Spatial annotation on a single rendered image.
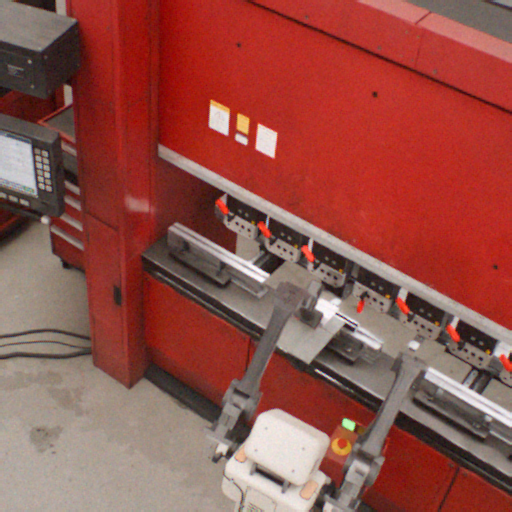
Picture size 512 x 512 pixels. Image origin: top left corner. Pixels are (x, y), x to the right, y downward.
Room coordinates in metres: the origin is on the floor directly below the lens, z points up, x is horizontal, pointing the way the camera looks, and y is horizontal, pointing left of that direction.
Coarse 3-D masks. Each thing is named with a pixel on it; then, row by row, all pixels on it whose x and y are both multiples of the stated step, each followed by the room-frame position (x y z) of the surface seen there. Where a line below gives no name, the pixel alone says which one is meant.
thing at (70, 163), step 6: (66, 156) 2.78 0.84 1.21; (66, 162) 2.74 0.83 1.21; (72, 162) 2.74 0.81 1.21; (66, 168) 2.70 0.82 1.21; (72, 168) 2.70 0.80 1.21; (66, 174) 2.73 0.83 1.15; (72, 174) 2.74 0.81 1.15; (72, 180) 2.70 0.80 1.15; (78, 180) 2.70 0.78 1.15; (78, 186) 2.66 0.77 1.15
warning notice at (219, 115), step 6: (210, 102) 2.55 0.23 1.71; (210, 108) 2.55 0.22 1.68; (216, 108) 2.54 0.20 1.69; (222, 108) 2.52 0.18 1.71; (228, 108) 2.51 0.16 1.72; (210, 114) 2.55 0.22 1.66; (216, 114) 2.54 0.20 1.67; (222, 114) 2.52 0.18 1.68; (228, 114) 2.51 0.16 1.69; (210, 120) 2.55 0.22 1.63; (216, 120) 2.54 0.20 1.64; (222, 120) 2.52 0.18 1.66; (228, 120) 2.51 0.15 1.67; (210, 126) 2.55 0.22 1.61; (216, 126) 2.54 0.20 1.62; (222, 126) 2.52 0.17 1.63; (228, 126) 2.51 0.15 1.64; (222, 132) 2.52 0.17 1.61
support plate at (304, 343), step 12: (288, 324) 2.17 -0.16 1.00; (300, 324) 2.18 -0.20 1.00; (324, 324) 2.19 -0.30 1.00; (336, 324) 2.20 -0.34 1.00; (288, 336) 2.11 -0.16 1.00; (300, 336) 2.11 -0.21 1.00; (312, 336) 2.12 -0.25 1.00; (324, 336) 2.13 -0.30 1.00; (288, 348) 2.05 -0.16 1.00; (300, 348) 2.05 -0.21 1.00; (312, 348) 2.06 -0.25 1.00
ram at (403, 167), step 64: (192, 0) 2.61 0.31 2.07; (192, 64) 2.60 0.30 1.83; (256, 64) 2.46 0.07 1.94; (320, 64) 2.34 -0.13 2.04; (384, 64) 2.23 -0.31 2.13; (192, 128) 2.59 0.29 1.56; (256, 128) 2.45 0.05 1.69; (320, 128) 2.32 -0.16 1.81; (384, 128) 2.20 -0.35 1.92; (448, 128) 2.10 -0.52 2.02; (256, 192) 2.43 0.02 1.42; (320, 192) 2.29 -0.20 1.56; (384, 192) 2.17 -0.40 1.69; (448, 192) 2.07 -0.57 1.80; (384, 256) 2.14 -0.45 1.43; (448, 256) 2.03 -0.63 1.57
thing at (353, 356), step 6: (330, 342) 2.19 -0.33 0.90; (336, 342) 2.19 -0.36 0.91; (324, 348) 2.17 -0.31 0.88; (330, 348) 2.16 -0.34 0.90; (336, 348) 2.16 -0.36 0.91; (342, 348) 2.16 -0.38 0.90; (336, 354) 2.14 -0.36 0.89; (342, 354) 2.13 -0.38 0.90; (348, 354) 2.13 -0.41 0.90; (354, 354) 2.14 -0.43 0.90; (348, 360) 2.12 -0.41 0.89; (354, 360) 2.11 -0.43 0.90
